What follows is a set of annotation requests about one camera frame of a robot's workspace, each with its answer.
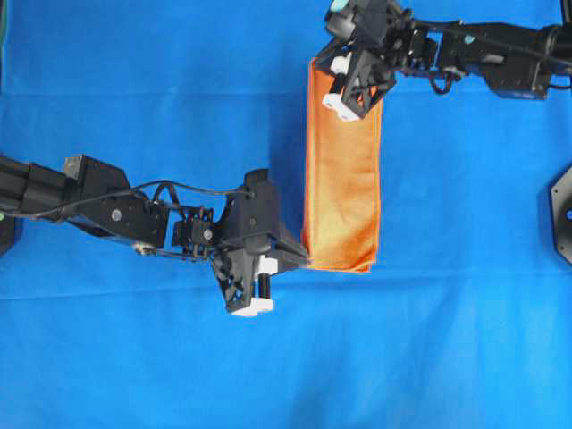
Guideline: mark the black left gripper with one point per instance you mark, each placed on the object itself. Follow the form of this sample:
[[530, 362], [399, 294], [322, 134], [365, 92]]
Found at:
[[242, 247]]

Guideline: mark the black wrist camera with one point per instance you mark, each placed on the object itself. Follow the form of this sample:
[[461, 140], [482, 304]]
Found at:
[[262, 193], [345, 20]]

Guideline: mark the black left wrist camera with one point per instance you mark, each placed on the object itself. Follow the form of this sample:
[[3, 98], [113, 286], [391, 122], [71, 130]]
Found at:
[[262, 193]]

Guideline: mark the blue table cloth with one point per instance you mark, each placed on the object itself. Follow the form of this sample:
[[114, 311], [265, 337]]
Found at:
[[463, 322]]

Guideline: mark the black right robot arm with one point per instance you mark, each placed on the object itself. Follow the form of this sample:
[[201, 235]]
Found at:
[[514, 61]]

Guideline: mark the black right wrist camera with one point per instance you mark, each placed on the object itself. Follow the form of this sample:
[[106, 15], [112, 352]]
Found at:
[[345, 20]]

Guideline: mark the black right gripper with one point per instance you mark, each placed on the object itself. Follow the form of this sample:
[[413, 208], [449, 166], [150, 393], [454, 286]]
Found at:
[[396, 42]]

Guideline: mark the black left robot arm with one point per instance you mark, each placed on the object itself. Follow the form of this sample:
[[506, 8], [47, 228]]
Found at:
[[98, 199]]

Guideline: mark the orange towel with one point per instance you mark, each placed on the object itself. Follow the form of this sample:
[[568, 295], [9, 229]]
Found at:
[[342, 208]]

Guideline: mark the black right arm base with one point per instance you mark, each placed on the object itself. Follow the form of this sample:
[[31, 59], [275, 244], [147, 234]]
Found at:
[[560, 198]]

